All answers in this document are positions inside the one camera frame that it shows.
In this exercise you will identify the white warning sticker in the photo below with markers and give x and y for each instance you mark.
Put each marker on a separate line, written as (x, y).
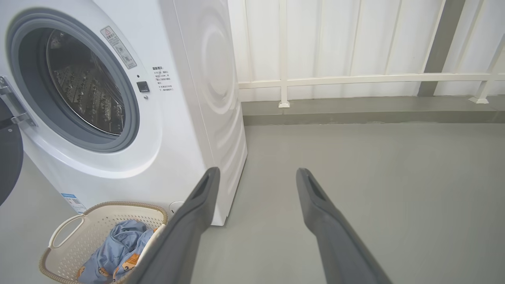
(118, 47)

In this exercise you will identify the white metal railing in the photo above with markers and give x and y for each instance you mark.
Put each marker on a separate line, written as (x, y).
(355, 79)

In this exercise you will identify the metal washing machine door hinge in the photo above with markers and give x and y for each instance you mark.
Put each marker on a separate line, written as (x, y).
(15, 106)

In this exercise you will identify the white round filter access cover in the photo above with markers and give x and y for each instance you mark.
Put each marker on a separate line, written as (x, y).
(175, 207)

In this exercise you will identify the white front-load washing machine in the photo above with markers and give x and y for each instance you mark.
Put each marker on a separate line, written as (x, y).
(177, 130)

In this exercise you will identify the blue energy label sticker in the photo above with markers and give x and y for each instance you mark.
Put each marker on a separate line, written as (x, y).
(73, 203)

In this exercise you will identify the dark round washer door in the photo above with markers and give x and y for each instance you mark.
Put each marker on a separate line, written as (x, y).
(8, 157)

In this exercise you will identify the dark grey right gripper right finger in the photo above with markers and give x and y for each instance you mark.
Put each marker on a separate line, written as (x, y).
(339, 248)

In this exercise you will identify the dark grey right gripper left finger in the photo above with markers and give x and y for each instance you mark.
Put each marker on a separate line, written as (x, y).
(177, 240)

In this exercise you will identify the cream perforated laundry basket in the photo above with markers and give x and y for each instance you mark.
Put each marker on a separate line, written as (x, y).
(75, 244)

